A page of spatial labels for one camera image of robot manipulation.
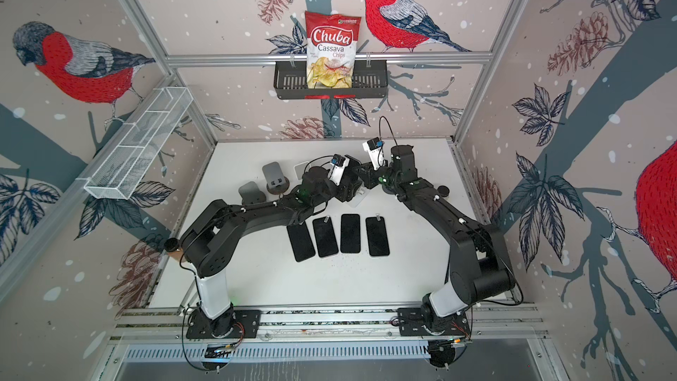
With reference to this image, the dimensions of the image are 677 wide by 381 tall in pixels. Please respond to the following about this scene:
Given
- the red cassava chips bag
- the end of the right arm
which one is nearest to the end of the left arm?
the end of the right arm

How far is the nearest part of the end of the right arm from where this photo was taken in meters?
0.67

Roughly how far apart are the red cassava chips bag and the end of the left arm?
305 mm

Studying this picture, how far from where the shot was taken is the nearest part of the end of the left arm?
30.4 inches

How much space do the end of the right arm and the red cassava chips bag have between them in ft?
1.20

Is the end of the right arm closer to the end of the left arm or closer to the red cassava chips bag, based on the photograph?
the end of the left arm

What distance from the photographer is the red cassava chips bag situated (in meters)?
0.83
